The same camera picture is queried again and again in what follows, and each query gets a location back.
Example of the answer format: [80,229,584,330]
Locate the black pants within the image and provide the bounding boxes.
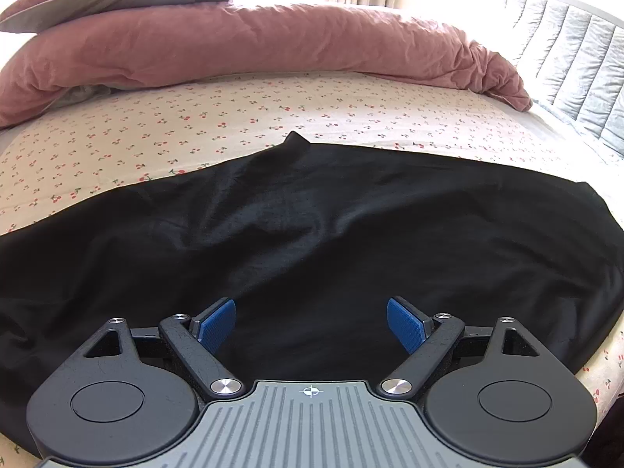
[0,130,624,452]

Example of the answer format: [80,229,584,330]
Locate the pink duvet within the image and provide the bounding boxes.
[0,1,534,129]

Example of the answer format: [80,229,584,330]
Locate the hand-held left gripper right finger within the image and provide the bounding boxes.
[381,296,540,397]

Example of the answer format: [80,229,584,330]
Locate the cherry print bed sheet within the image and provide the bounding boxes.
[0,71,624,468]

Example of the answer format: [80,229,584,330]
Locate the grey mattress cover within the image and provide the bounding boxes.
[524,100,624,169]

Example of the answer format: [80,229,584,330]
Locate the grey quilted headboard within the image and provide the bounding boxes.
[504,0,624,153]

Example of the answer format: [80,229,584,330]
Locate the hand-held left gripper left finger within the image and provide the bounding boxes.
[83,297,243,397]

